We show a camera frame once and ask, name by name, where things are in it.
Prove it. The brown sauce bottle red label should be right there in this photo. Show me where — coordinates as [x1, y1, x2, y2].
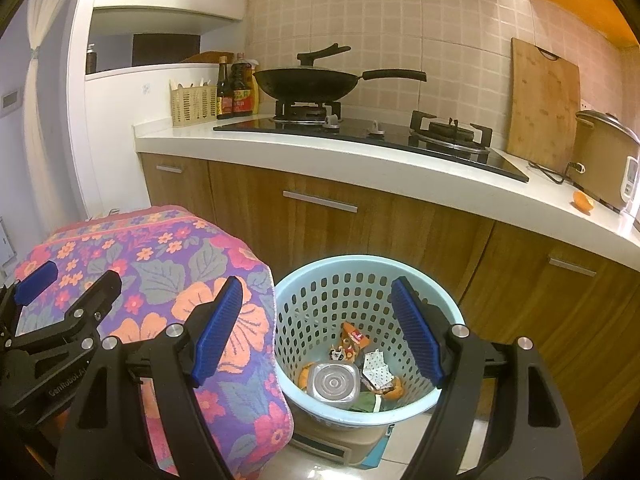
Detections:
[231, 53, 255, 117]

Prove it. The wooden kitchen cabinet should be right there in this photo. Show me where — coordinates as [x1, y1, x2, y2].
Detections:
[139, 152, 640, 476]

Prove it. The light blue plastic basket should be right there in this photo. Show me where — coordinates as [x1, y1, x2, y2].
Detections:
[274, 255, 463, 429]

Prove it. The black power cable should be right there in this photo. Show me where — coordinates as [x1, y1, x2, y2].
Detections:
[527, 160, 585, 187]

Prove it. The green leafy vegetable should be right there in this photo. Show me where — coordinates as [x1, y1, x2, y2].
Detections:
[350, 392, 384, 414]

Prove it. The tangerine piece on counter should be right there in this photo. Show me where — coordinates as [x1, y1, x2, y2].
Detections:
[572, 190, 596, 216]

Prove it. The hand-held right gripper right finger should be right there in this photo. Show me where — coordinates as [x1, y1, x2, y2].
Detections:
[390, 276, 586, 480]

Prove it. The bamboo cutting board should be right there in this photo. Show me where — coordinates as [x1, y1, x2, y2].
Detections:
[506, 37, 582, 174]

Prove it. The white dotted paper wrapper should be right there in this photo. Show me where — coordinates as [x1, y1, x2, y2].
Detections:
[361, 350, 394, 391]

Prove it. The orange wall cabinet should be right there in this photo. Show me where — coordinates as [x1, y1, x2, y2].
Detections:
[525, 0, 640, 52]

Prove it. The floral purple tablecloth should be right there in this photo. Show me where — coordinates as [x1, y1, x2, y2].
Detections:
[12, 205, 294, 480]

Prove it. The black wok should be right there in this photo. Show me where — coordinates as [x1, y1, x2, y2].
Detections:
[252, 67, 428, 104]

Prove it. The black pot lid handle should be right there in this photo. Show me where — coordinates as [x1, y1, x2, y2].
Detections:
[296, 44, 352, 66]

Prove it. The wooden board on shelf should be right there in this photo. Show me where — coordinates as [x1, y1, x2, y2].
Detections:
[179, 51, 236, 65]

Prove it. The white wall box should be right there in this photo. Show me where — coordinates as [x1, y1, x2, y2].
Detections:
[0, 217, 14, 267]

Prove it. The dark soy sauce bottle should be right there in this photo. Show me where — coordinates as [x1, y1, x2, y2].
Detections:
[216, 56, 235, 120]

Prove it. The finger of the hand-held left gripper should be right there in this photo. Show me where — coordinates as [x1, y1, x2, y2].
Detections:
[10, 270, 124, 362]
[0, 260, 59, 336]

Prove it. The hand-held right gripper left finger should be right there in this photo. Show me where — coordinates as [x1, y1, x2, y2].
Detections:
[55, 275, 246, 480]

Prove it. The white curtain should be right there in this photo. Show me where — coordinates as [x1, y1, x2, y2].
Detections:
[22, 0, 68, 223]

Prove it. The cream plastic cutlery basket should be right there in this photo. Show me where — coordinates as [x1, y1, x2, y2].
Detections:
[170, 79, 220, 127]

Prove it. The beige rice cooker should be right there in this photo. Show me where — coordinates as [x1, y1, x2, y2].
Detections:
[570, 110, 640, 212]

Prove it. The beige plastic box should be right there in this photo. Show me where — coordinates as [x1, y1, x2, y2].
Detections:
[289, 407, 397, 470]

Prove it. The black glass gas stove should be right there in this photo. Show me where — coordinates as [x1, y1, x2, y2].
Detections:
[213, 101, 530, 184]

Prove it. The plastic bottle with peach label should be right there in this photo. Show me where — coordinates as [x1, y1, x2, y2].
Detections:
[306, 361, 362, 404]

